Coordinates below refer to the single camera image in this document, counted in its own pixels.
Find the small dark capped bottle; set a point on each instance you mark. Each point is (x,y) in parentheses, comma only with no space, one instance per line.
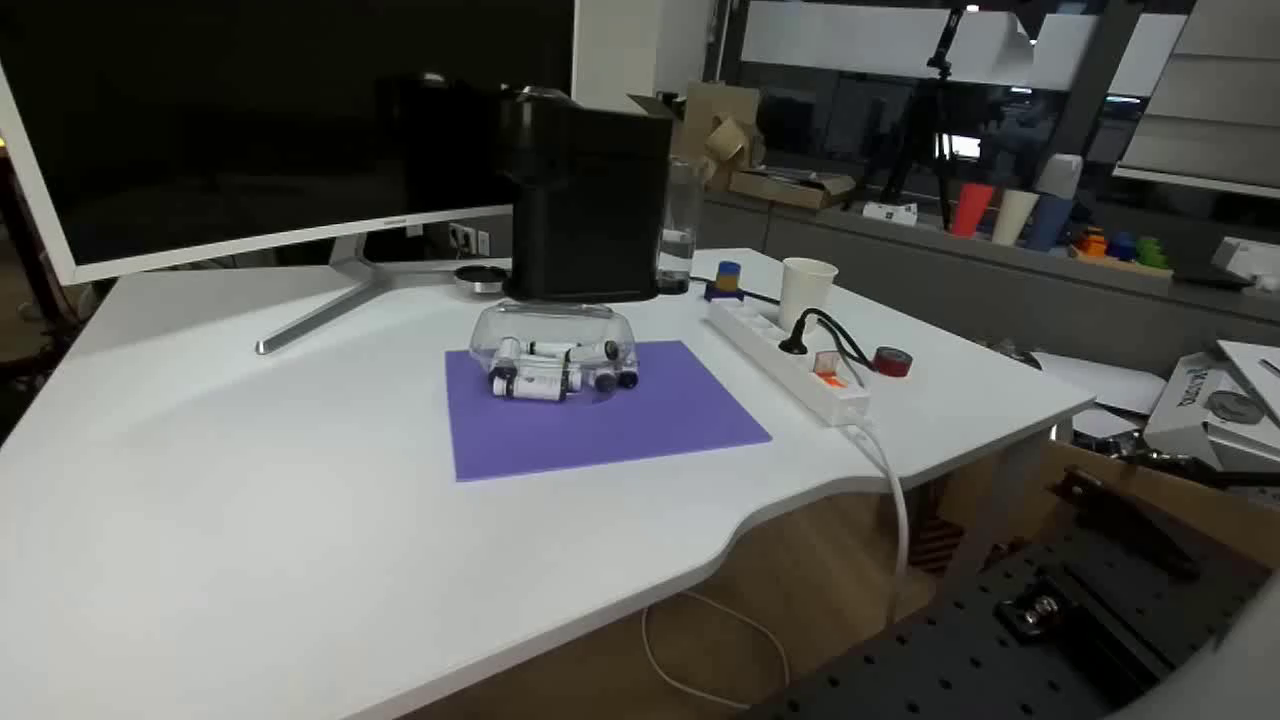
(630,378)
(607,382)

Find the purple mat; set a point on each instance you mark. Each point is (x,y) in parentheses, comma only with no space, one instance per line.
(600,435)

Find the large white labelled bottle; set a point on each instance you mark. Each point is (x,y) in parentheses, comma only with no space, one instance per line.
(538,387)

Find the small blue yellow bottle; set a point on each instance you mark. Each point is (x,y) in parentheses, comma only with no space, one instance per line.
(727,276)

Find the white power strip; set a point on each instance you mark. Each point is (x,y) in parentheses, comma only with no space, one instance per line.
(775,354)

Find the clear plastic cup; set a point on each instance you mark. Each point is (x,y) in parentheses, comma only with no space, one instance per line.
(680,221)

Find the black coffee machine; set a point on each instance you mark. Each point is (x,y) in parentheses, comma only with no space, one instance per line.
(587,200)

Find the white paper cup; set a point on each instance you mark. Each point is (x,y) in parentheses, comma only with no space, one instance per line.
(805,284)

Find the small black round dish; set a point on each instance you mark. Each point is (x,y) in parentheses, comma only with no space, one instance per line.
(481,276)

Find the red tape roll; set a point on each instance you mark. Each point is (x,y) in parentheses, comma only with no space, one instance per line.
(892,362)

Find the red plastic cup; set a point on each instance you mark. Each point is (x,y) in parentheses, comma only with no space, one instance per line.
(974,209)

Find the black tripod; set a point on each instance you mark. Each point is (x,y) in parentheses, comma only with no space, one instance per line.
(935,112)

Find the cream plastic cup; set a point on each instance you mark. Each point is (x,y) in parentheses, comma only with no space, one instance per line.
(1014,217)

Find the blue plastic cup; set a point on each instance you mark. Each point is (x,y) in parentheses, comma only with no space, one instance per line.
(1050,221)

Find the white curved monitor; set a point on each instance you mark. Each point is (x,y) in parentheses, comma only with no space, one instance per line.
(266,135)

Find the black perforated breadboard table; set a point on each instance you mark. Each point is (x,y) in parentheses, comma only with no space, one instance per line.
(1014,641)

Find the orange toy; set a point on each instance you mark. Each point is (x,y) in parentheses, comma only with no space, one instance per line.
(1092,242)

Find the blue toy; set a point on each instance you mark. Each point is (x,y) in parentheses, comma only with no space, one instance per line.
(1121,246)

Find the green toy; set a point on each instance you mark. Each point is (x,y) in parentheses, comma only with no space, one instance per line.
(1153,251)

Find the white printed paper stack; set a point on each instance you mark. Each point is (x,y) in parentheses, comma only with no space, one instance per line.
(1221,402)

